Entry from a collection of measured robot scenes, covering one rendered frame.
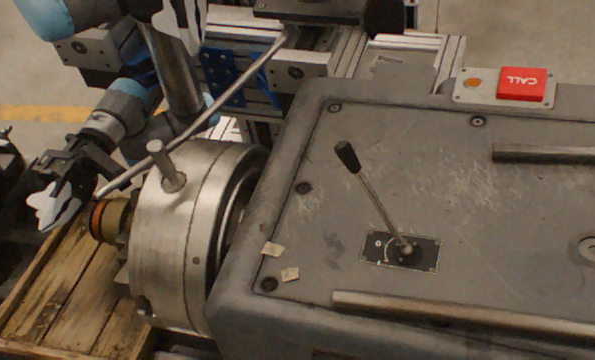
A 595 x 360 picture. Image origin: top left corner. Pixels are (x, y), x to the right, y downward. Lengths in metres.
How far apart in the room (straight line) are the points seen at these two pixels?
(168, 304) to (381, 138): 0.39
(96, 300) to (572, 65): 2.24
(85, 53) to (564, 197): 1.06
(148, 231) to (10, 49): 2.83
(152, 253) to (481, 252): 0.45
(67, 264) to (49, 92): 2.02
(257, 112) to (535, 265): 0.98
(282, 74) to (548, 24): 2.04
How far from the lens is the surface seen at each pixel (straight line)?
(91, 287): 1.38
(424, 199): 0.88
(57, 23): 1.14
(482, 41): 3.15
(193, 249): 0.95
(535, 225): 0.87
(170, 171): 0.96
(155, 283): 1.00
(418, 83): 1.04
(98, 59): 1.58
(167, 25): 0.95
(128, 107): 1.37
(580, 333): 0.78
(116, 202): 1.17
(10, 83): 3.54
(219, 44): 1.56
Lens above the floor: 1.94
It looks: 48 degrees down
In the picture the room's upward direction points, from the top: 12 degrees counter-clockwise
